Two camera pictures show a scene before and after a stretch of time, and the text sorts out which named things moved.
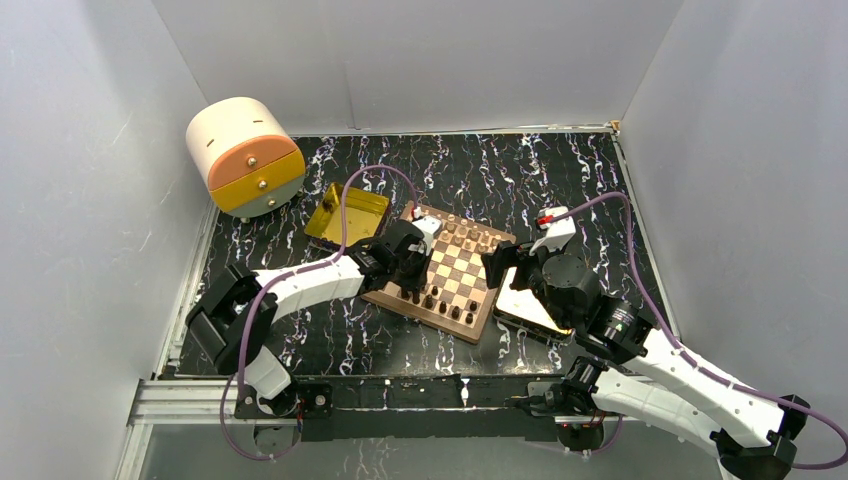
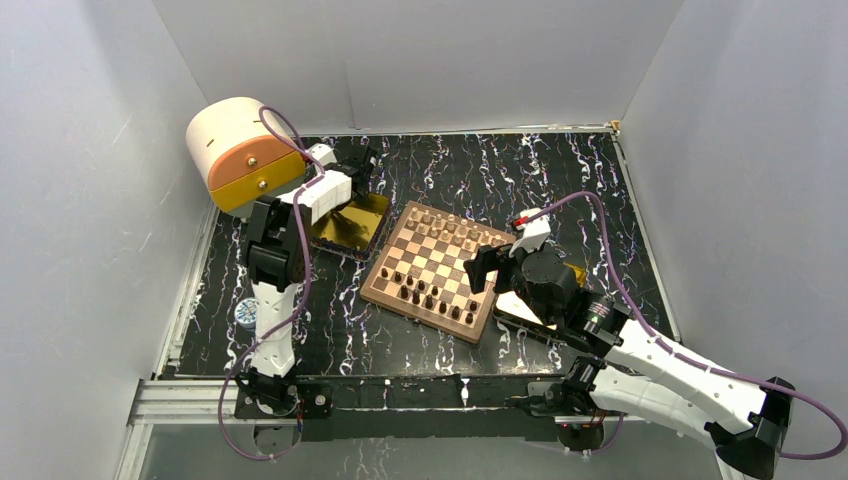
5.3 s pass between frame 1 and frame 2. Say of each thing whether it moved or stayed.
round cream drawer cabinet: stayed
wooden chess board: stayed
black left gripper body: moved
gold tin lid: stayed
